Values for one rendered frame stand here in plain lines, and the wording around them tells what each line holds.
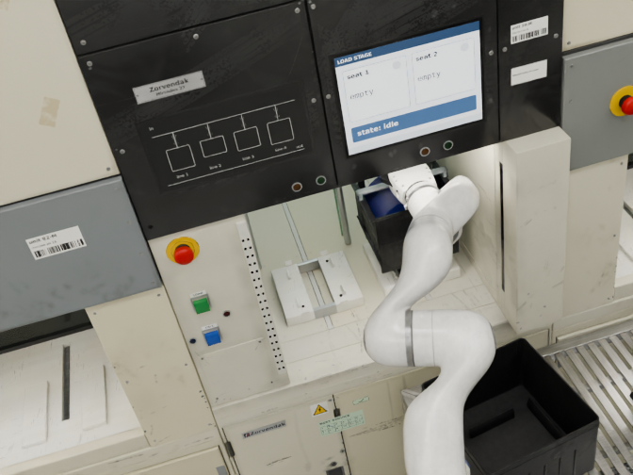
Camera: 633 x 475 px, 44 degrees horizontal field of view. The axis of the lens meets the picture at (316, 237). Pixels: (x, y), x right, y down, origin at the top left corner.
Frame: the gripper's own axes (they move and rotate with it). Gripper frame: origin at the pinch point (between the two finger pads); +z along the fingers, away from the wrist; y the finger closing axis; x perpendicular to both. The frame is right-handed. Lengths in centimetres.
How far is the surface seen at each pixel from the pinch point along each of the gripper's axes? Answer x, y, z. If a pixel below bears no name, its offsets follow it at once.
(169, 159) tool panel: 35, -52, -30
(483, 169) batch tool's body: 3.6, 15.1, -17.0
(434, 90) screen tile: 34.8, 0.2, -30.3
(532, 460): -30, 2, -71
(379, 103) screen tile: 35.4, -11.0, -30.4
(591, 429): -30, 16, -69
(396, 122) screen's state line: 30.3, -8.1, -30.3
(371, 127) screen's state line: 30.5, -13.1, -30.3
